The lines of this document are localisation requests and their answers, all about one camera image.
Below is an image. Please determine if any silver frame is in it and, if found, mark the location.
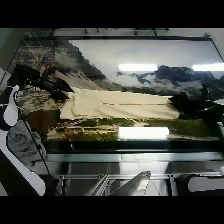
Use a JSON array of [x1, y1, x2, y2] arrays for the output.
[[44, 151, 224, 197]]

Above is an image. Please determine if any black cable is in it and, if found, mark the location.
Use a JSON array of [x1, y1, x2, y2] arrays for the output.
[[20, 111, 52, 176]]

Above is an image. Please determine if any grey garment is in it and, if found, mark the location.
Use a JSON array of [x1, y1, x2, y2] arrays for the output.
[[6, 119, 47, 168]]

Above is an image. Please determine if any cream garment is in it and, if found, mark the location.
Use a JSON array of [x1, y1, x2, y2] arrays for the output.
[[59, 86, 181, 121]]

